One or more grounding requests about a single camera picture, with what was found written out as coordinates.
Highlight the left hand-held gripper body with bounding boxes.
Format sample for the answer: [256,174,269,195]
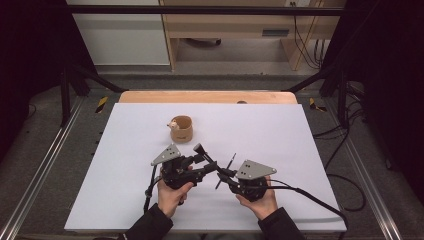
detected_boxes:
[150,143,203,191]

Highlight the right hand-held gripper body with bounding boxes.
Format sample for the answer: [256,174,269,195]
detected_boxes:
[229,159,278,203]

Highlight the thin black brush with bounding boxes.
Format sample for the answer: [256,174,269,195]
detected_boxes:
[214,152,237,190]

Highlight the brown cup with animal figure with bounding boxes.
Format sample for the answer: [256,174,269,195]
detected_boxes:
[166,115,194,144]

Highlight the person's right hand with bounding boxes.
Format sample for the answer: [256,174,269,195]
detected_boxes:
[235,178,279,221]

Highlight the person's left hand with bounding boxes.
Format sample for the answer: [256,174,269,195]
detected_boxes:
[156,164,195,218]

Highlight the white table sheet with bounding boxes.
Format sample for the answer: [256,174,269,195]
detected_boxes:
[63,102,348,233]

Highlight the black metal stand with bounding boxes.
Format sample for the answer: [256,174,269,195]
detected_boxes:
[283,63,349,129]
[59,63,129,128]

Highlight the light wooden desk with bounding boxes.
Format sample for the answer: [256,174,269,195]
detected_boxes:
[159,0,348,72]

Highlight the white cabinet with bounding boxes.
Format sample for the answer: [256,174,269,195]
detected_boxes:
[66,0,171,66]

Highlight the grey desk label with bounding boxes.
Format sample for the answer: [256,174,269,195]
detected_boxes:
[261,29,290,38]

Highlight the dark curtain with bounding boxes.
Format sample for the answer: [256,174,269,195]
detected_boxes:
[321,0,424,194]
[0,0,98,161]

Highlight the left hand-held gripper cable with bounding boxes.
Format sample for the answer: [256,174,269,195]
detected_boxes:
[143,164,163,214]

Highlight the hand-held gripper cable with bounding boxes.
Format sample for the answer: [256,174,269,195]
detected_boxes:
[266,179,349,240]
[143,164,163,214]

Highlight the right hand-held gripper cable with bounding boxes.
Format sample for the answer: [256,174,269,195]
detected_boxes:
[266,179,349,240]

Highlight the black looped floor cable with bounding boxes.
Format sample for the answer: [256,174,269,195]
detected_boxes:
[313,126,367,213]

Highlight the aluminium floor rail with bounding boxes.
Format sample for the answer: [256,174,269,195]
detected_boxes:
[0,96,86,240]
[324,99,404,240]

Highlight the black horizontal frame bar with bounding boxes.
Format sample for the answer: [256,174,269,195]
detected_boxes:
[66,4,346,17]

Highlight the black hanging desk cables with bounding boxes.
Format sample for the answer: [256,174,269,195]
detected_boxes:
[289,1,326,71]

